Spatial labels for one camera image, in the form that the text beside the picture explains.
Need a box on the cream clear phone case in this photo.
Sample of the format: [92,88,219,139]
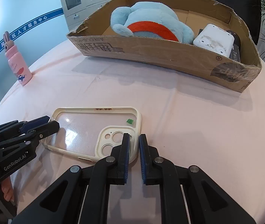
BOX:
[42,107,142,162]

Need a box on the pink rabbit water bottle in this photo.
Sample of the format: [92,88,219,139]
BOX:
[3,31,33,86]

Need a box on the pink tablecloth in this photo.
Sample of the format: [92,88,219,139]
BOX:
[0,41,265,223]

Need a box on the brown cardboard box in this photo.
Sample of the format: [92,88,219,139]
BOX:
[67,0,262,93]

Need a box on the black box in cardboard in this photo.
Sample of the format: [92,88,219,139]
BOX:
[199,29,241,62]

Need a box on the white rectangular device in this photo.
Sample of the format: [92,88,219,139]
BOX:
[193,24,234,58]

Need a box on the light blue plush toy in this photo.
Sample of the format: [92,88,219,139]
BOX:
[110,1,195,44]

